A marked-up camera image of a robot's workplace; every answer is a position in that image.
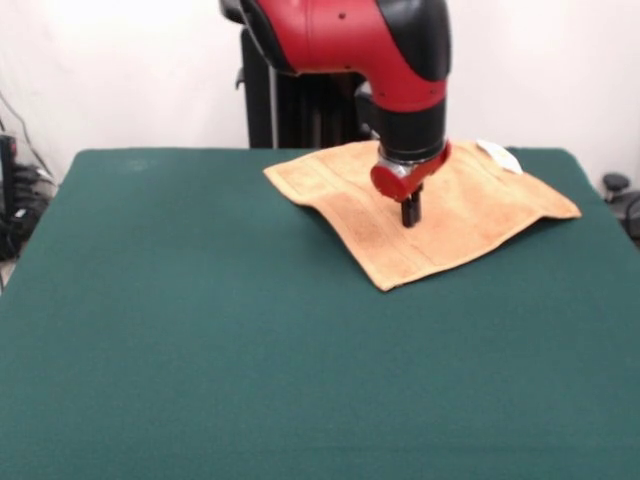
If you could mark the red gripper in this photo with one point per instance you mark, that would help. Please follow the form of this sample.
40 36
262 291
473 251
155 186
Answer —
395 182

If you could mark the orange terry towel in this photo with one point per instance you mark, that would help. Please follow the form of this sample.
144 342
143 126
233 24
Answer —
475 215

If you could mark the dark green table cloth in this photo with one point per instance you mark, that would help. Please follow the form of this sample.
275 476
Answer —
150 350

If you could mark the black equipment box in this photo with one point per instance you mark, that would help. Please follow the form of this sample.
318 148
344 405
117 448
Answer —
7 165

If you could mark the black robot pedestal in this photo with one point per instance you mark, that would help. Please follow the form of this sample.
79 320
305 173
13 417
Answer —
300 115

